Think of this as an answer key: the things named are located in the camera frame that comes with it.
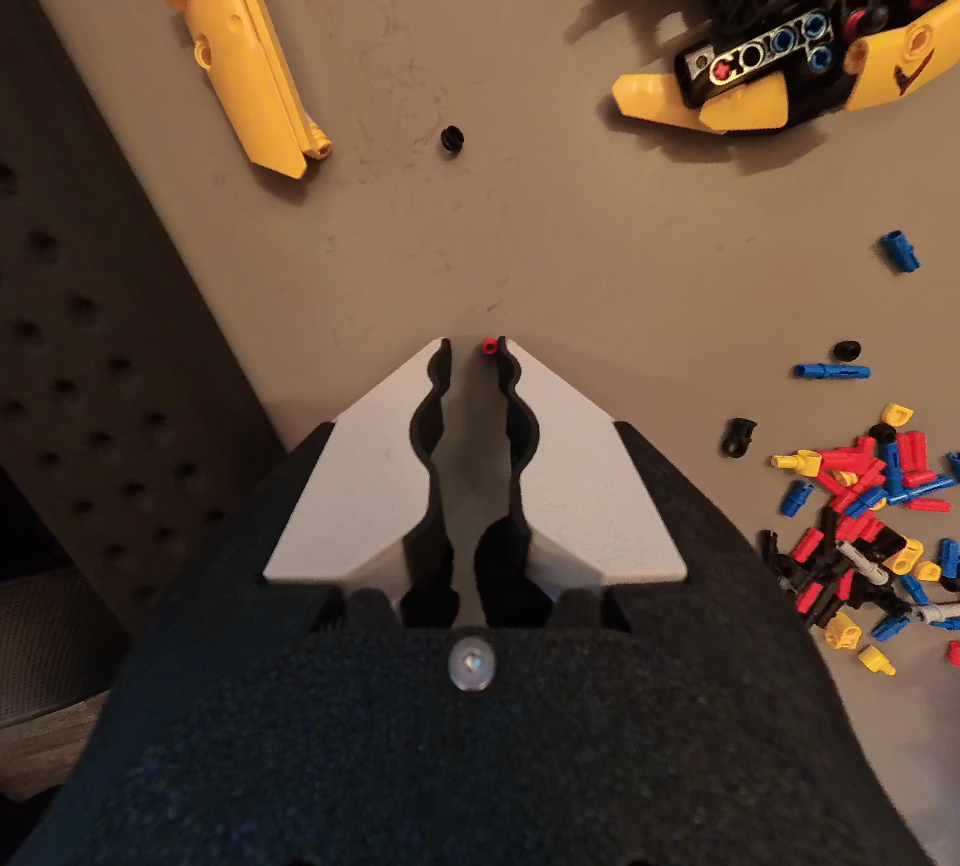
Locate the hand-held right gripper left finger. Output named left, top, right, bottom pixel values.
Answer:
left=264, top=337, right=461, bottom=628

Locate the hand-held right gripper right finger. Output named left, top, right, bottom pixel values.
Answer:
left=476, top=335, right=687, bottom=627

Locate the pile of small coloured pins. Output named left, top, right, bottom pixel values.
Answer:
left=761, top=402, right=960, bottom=679

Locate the yellow toy brick car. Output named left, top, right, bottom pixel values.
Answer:
left=600, top=0, right=960, bottom=135

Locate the grey desk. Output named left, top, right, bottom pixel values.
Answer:
left=0, top=0, right=960, bottom=866

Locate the short blue pin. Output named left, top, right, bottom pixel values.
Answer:
left=879, top=230, right=922, bottom=274

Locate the yellow curved panel piece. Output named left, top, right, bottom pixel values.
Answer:
left=151, top=0, right=333, bottom=180

